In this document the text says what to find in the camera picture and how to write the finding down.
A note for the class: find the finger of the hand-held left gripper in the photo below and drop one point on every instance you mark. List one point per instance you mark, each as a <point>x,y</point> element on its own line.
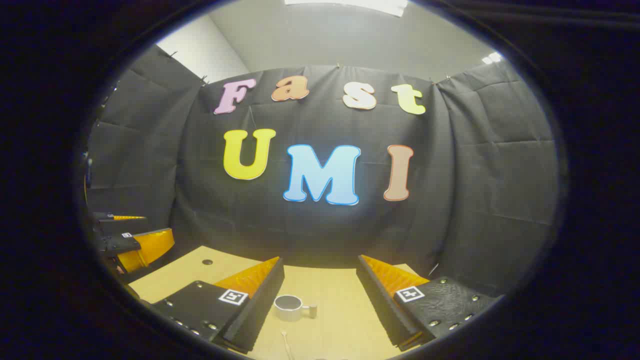
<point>120,244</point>
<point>105,217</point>

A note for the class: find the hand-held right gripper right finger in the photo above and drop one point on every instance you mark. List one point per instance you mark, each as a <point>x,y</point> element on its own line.
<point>380,305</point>

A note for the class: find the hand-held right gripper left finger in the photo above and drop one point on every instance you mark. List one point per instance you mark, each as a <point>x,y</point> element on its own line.
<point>260,310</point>

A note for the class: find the wooden toothbrush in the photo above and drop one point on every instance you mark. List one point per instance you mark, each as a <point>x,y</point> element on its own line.
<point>286,340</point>

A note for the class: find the light wooden desktop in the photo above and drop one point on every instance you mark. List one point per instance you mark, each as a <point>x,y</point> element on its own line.
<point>330,340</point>

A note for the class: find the black backdrop cloth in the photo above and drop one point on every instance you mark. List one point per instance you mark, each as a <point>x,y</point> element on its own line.
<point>300,235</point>

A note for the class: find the small ceiling light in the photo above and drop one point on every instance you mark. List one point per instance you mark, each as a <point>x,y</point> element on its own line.
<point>492,57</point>

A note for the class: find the long ceiling light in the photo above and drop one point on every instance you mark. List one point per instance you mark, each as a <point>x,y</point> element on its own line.
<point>350,6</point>

